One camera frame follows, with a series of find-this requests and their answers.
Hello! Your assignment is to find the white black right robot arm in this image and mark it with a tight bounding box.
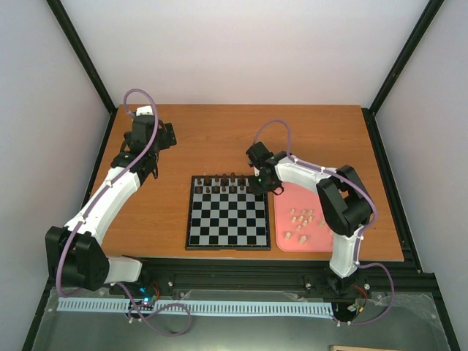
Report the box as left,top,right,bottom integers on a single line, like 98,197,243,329
246,142,377,279

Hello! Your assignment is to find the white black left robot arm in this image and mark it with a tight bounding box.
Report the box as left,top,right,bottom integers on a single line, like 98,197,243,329
45,106,176,295

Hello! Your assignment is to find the small circuit board with led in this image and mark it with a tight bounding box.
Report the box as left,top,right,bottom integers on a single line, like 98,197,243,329
140,295,157,308

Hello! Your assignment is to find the black grey chessboard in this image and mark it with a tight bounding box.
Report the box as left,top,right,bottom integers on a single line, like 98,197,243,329
185,174,271,251

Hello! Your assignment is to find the pink plastic tray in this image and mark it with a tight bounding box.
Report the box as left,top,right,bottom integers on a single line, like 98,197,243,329
273,182,333,252

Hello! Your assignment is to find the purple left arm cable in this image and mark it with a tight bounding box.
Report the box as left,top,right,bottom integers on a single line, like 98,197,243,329
56,88,193,336

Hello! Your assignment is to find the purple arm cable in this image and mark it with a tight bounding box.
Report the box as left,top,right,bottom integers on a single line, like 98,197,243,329
56,88,193,336
252,120,396,327

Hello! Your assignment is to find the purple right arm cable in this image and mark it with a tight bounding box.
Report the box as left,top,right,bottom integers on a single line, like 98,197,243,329
252,120,396,327

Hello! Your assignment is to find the black aluminium frame rail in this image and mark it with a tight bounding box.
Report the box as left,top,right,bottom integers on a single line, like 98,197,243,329
47,257,438,304

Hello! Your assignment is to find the light blue slotted cable duct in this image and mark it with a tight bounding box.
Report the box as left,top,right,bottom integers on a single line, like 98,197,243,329
56,298,333,319

